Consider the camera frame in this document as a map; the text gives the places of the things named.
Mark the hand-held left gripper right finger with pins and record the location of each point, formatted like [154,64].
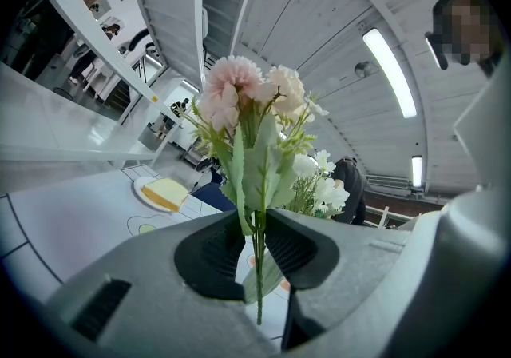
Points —
[303,252]

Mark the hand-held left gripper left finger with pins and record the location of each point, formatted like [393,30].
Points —
[207,256]

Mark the white flower bouquet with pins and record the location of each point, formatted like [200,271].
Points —
[323,188]

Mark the pink flower bouquet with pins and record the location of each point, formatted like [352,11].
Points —
[243,108]

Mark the blue chair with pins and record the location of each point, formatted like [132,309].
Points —
[213,196]

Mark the yellow toast slice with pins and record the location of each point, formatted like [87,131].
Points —
[165,192]

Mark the long ceiling light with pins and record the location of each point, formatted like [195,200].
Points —
[417,171]
[391,72]

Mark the round ceiling fixture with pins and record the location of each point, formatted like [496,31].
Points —
[365,69]

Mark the white metal shelving rack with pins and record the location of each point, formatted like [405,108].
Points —
[100,48]

